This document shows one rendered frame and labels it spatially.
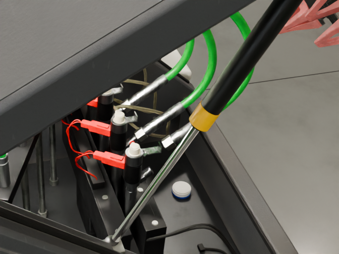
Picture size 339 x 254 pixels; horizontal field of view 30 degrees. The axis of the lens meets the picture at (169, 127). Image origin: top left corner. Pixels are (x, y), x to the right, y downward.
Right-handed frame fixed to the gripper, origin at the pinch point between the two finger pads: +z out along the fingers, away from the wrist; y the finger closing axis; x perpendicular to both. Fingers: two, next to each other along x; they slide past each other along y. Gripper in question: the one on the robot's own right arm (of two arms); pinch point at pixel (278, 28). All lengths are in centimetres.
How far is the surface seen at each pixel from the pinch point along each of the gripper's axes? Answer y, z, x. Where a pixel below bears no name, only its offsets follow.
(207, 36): 12.2, 7.8, 7.9
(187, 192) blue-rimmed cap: -20.0, 34.9, 2.2
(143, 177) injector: 4.3, 28.5, 18.9
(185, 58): 6.0, 15.5, 0.1
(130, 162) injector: 9.1, 27.2, 19.7
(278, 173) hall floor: -123, 50, -85
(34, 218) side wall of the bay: 37, 17, 54
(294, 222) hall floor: -123, 51, -59
